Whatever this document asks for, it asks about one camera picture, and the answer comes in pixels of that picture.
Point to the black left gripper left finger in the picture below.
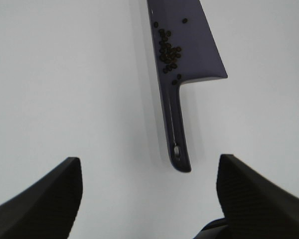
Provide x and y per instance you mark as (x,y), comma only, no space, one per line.
(48,208)

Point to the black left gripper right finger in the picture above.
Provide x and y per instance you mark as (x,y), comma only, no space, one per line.
(254,207)

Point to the purple plastic dustpan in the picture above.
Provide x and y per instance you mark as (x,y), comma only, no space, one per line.
(205,65)

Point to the pile of coffee beans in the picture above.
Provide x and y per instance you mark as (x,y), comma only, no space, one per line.
(171,49)

